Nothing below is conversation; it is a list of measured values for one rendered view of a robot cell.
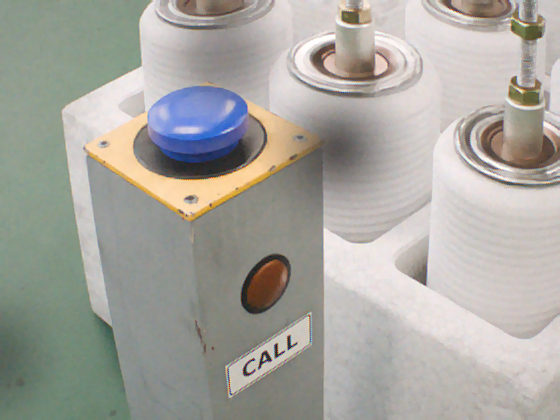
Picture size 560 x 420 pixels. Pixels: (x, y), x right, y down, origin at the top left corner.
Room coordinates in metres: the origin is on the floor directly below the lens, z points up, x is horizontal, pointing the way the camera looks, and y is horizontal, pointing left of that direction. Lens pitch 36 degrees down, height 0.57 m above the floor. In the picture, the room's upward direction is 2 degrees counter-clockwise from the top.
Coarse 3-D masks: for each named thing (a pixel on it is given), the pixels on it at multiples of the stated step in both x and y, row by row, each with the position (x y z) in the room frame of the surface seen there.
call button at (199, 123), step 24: (168, 96) 0.42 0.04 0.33; (192, 96) 0.41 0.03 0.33; (216, 96) 0.41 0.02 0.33; (240, 96) 0.41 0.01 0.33; (168, 120) 0.40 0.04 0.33; (192, 120) 0.40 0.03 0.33; (216, 120) 0.39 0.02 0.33; (240, 120) 0.40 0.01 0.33; (168, 144) 0.39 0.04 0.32; (192, 144) 0.39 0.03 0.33; (216, 144) 0.39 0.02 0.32
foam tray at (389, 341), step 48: (96, 96) 0.68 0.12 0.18; (144, 96) 0.68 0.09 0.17; (96, 240) 0.65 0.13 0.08; (336, 240) 0.51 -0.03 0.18; (384, 240) 0.51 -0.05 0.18; (96, 288) 0.66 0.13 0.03; (336, 288) 0.48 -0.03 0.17; (384, 288) 0.47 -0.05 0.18; (336, 336) 0.48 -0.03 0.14; (384, 336) 0.46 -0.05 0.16; (432, 336) 0.43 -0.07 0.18; (480, 336) 0.43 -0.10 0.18; (336, 384) 0.48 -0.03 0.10; (384, 384) 0.45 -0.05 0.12; (432, 384) 0.43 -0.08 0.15; (480, 384) 0.41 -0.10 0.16; (528, 384) 0.39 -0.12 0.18
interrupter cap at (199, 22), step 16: (160, 0) 0.67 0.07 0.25; (176, 0) 0.67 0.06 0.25; (192, 0) 0.67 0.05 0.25; (240, 0) 0.67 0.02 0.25; (256, 0) 0.66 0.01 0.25; (272, 0) 0.66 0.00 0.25; (160, 16) 0.64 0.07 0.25; (176, 16) 0.64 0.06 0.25; (192, 16) 0.64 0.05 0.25; (208, 16) 0.64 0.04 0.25; (224, 16) 0.64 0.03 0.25; (240, 16) 0.64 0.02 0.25; (256, 16) 0.64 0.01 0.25
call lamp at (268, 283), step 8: (272, 264) 0.38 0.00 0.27; (280, 264) 0.38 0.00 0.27; (256, 272) 0.37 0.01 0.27; (264, 272) 0.38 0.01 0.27; (272, 272) 0.38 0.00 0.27; (280, 272) 0.38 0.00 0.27; (256, 280) 0.37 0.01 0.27; (264, 280) 0.37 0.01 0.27; (272, 280) 0.38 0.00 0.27; (280, 280) 0.38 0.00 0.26; (256, 288) 0.37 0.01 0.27; (264, 288) 0.37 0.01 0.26; (272, 288) 0.38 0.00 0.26; (280, 288) 0.38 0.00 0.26; (248, 296) 0.37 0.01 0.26; (256, 296) 0.37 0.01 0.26; (264, 296) 0.37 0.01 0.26; (272, 296) 0.38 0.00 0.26; (256, 304) 0.37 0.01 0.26; (264, 304) 0.37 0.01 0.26
